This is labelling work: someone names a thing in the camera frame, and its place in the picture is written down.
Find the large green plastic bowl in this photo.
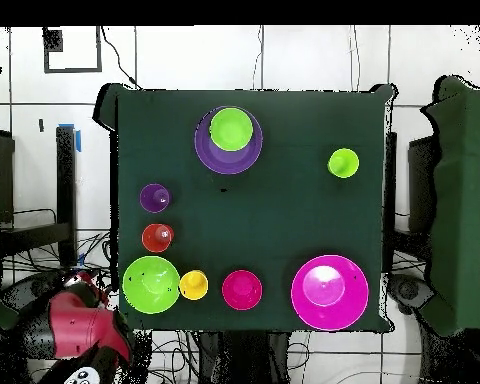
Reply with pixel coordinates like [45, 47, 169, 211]
[121, 255, 182, 315]

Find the purple plastic bowl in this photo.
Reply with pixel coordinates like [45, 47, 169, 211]
[193, 105, 264, 176]

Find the small green plastic bowl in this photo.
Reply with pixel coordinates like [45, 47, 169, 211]
[209, 106, 254, 152]

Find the black office chair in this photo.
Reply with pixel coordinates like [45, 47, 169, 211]
[0, 271, 67, 313]
[387, 273, 435, 315]

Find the orange plastic cup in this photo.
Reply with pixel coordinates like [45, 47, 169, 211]
[141, 222, 176, 254]

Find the black metal stand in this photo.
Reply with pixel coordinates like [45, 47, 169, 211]
[55, 125, 78, 269]

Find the purple plastic cup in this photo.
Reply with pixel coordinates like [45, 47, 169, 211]
[139, 182, 173, 214]

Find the yellow plastic cup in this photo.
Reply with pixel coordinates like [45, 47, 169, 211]
[178, 269, 210, 301]

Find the small crimson plastic bowl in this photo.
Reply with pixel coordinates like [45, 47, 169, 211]
[221, 269, 264, 312]

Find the dark green tablecloth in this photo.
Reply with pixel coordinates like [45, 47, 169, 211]
[92, 81, 397, 335]

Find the large pink plastic bowl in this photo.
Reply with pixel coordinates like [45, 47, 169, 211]
[290, 254, 370, 332]

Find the lime green plastic cup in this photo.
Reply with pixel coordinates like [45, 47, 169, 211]
[326, 147, 360, 180]

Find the tangle of cables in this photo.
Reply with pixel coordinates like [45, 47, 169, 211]
[1, 229, 203, 384]

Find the thin black cable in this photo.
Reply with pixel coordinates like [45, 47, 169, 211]
[100, 26, 139, 87]

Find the black square frame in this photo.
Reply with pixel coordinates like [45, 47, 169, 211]
[42, 26, 103, 74]

